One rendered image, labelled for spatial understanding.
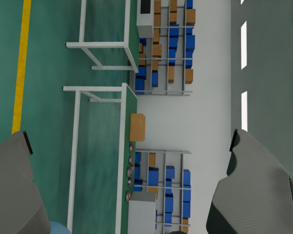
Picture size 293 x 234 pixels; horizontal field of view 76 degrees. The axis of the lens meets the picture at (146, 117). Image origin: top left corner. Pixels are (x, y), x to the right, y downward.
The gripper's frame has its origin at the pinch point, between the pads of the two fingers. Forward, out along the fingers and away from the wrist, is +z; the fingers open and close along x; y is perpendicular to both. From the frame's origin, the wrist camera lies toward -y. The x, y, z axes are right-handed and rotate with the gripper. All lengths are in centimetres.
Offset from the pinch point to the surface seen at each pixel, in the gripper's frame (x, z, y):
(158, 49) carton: 59, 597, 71
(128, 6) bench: -11, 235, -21
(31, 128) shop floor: -95, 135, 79
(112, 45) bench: -30, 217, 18
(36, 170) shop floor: -96, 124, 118
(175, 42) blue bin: 110, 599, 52
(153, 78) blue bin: 43, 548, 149
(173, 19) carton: 108, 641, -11
